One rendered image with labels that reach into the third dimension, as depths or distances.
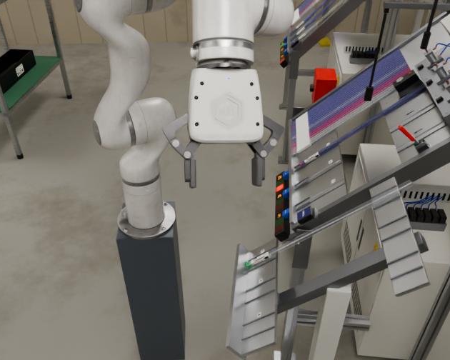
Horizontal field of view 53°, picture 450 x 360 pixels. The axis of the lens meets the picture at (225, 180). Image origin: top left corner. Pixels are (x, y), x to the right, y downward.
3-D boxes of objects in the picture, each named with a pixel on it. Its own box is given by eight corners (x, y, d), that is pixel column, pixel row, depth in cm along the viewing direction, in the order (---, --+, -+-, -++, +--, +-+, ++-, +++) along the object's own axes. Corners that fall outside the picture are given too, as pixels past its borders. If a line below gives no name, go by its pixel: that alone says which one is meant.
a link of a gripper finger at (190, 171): (171, 138, 60) (172, 188, 60) (195, 138, 60) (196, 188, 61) (170, 139, 63) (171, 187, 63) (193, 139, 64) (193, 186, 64)
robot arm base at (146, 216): (113, 241, 141) (104, 195, 130) (121, 201, 157) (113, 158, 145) (174, 238, 142) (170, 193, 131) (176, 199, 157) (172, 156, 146)
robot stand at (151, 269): (141, 361, 184) (116, 239, 142) (144, 323, 199) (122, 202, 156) (184, 359, 185) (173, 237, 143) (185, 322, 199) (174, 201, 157)
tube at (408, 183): (248, 268, 130) (246, 266, 129) (248, 264, 131) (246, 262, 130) (413, 186, 106) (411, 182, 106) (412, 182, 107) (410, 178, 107)
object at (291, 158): (303, 236, 147) (289, 223, 144) (298, 131, 199) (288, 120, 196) (306, 234, 146) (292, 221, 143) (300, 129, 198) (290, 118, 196)
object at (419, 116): (411, 177, 129) (401, 166, 127) (374, 78, 181) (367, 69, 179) (533, 112, 113) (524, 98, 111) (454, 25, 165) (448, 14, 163)
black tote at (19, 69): (-2, 99, 293) (-7, 83, 286) (-27, 98, 295) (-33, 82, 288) (36, 63, 338) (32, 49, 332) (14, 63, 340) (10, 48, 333)
